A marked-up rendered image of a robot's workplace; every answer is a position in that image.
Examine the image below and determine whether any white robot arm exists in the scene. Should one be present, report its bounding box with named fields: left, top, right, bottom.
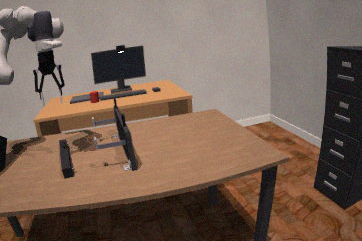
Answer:
left=0, top=6, right=64, bottom=85

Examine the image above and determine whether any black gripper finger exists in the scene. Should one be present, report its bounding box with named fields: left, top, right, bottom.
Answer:
left=48, top=65, right=65, bottom=103
left=33, top=68, right=46, bottom=107

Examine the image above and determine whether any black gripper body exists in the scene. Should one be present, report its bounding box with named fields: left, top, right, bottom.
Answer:
left=37, top=50, right=56, bottom=75

